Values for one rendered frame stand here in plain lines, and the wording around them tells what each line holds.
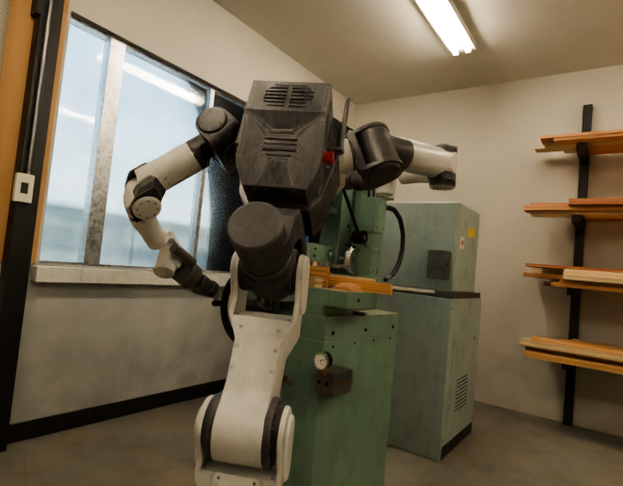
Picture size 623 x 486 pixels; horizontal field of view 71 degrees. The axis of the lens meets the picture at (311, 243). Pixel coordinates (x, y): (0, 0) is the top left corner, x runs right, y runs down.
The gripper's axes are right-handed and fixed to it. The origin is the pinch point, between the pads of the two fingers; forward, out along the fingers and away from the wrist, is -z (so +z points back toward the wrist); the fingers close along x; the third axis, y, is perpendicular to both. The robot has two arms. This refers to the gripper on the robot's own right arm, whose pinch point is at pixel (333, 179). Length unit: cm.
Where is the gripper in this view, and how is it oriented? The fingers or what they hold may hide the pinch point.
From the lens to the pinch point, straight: 173.2
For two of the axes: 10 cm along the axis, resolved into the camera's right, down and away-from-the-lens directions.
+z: 7.9, 0.4, -6.2
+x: -5.2, 5.8, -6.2
